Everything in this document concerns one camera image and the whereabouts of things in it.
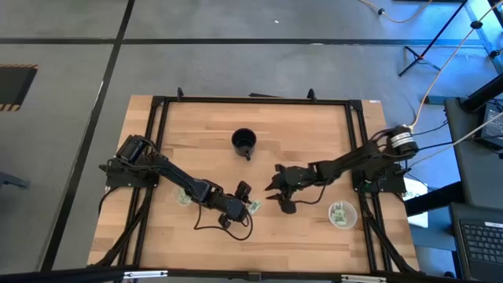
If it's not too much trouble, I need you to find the white paper sheet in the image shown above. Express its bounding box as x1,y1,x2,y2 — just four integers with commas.
402,177,429,229

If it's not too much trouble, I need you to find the black laptop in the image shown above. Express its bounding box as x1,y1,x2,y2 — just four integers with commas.
450,202,503,282

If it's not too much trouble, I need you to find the black aluminium table frame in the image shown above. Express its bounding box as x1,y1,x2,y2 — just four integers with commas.
88,86,420,276

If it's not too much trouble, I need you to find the black mug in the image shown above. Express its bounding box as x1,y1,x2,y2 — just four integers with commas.
230,127,258,162

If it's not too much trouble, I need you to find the silver metal bracket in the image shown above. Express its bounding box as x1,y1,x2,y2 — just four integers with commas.
340,274,388,283

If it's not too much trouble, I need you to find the short cream cable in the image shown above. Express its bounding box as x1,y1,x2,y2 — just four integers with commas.
359,0,433,24

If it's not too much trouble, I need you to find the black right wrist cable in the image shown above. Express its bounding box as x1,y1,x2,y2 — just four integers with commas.
292,182,329,206

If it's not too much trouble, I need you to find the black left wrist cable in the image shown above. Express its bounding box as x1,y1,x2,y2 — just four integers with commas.
193,202,255,241

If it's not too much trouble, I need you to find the clear plastic container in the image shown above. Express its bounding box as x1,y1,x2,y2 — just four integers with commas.
328,200,358,231
174,187,194,208

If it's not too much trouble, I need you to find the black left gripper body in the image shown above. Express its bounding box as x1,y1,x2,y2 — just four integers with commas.
204,182,248,222

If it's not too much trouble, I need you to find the grey chair leg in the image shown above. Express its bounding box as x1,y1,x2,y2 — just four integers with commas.
0,171,31,189

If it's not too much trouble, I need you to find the black floor hatch striped edge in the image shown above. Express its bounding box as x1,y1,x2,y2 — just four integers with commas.
0,64,39,112

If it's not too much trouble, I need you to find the dark grey side desk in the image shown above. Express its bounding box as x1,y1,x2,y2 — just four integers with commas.
443,96,503,209

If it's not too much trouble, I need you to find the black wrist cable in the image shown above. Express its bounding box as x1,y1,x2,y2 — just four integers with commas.
292,182,329,206
193,202,255,241

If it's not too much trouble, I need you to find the black device on desk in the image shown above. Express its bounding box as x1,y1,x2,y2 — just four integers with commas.
481,100,503,150

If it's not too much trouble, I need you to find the long cream cable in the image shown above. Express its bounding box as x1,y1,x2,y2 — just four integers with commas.
408,0,503,129

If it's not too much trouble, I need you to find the black diagonal beam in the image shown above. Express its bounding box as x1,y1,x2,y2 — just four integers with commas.
404,180,463,217

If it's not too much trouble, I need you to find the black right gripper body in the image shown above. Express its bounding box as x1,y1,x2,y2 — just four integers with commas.
281,164,318,197

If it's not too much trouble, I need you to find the black tripod stand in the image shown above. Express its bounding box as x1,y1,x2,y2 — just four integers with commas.
398,0,468,78

